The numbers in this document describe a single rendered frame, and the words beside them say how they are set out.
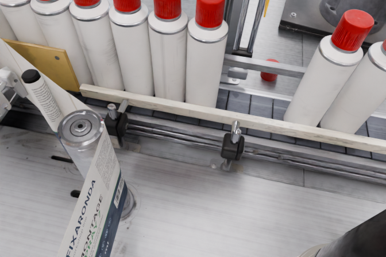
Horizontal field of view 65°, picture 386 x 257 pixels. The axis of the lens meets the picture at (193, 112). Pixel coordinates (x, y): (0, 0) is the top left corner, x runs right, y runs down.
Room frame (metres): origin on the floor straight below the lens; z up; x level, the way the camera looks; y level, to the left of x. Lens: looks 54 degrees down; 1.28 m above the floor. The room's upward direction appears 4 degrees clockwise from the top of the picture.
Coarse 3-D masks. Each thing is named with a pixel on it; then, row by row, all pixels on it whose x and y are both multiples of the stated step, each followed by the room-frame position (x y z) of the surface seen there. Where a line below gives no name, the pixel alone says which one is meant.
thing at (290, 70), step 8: (224, 56) 0.34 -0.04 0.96; (232, 56) 0.34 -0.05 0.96; (240, 56) 0.34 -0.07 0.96; (224, 64) 0.34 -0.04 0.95; (232, 64) 0.33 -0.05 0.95; (240, 64) 0.33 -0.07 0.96; (248, 64) 0.33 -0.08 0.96; (256, 64) 0.33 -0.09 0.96; (264, 64) 0.33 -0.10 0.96; (272, 64) 0.33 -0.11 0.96; (280, 64) 0.33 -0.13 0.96; (272, 72) 0.32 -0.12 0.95; (280, 72) 0.32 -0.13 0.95; (288, 72) 0.32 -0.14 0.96; (296, 72) 0.32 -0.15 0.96; (304, 72) 0.32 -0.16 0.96
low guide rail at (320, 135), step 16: (96, 96) 0.29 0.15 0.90; (112, 96) 0.29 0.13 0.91; (128, 96) 0.29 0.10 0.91; (144, 96) 0.29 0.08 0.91; (176, 112) 0.27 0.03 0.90; (192, 112) 0.27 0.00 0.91; (208, 112) 0.27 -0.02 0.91; (224, 112) 0.27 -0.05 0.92; (256, 128) 0.26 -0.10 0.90; (272, 128) 0.25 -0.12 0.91; (288, 128) 0.25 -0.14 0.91; (304, 128) 0.25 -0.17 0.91; (320, 128) 0.25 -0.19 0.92; (336, 144) 0.24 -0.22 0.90; (352, 144) 0.24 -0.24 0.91; (368, 144) 0.23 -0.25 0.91; (384, 144) 0.23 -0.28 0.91
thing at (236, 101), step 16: (80, 96) 0.31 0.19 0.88; (224, 96) 0.33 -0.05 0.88; (240, 96) 0.33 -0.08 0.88; (256, 96) 0.33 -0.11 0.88; (144, 112) 0.28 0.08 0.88; (160, 112) 0.29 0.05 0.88; (240, 112) 0.30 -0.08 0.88; (256, 112) 0.30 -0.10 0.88; (272, 112) 0.31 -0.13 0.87; (224, 128) 0.26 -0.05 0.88; (240, 128) 0.27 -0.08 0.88; (368, 128) 0.28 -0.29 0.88; (384, 128) 0.28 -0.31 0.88; (304, 144) 0.25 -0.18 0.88; (320, 144) 0.25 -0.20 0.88; (384, 160) 0.23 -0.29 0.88
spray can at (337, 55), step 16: (352, 16) 0.29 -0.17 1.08; (368, 16) 0.29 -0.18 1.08; (336, 32) 0.28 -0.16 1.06; (352, 32) 0.27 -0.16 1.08; (368, 32) 0.27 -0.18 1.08; (320, 48) 0.28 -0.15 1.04; (336, 48) 0.27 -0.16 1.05; (352, 48) 0.27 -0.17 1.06; (320, 64) 0.27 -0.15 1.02; (336, 64) 0.26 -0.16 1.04; (352, 64) 0.26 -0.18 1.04; (304, 80) 0.28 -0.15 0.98; (320, 80) 0.26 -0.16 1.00; (336, 80) 0.26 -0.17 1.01; (304, 96) 0.27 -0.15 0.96; (320, 96) 0.26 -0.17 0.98; (336, 96) 0.27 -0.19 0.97; (288, 112) 0.28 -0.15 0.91; (304, 112) 0.26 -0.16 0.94; (320, 112) 0.26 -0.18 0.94
